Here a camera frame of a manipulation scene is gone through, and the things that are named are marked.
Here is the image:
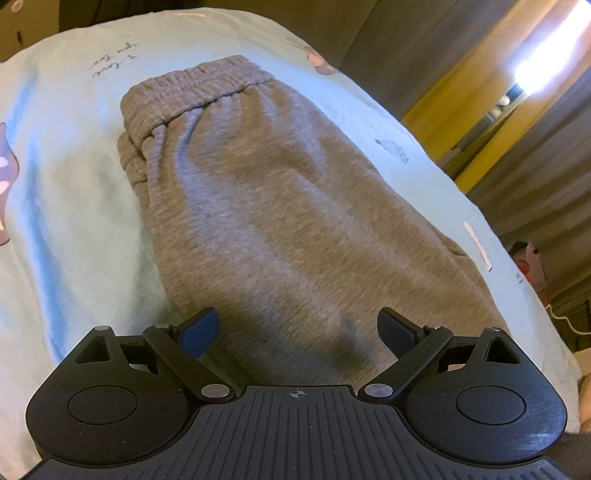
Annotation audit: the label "pink box on nightstand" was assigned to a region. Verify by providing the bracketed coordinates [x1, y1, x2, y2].
[509, 241, 547, 293]

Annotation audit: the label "white charging cable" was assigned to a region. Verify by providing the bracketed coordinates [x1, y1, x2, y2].
[544, 303, 591, 334]

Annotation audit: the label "yellow curtain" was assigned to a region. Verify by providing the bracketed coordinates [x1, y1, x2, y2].
[403, 1, 590, 193]

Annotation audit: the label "light blue bed sheet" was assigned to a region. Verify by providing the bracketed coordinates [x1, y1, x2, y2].
[1, 9, 581, 479]

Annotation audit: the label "grey sweatpants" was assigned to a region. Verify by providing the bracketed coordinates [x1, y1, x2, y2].
[118, 56, 505, 387]

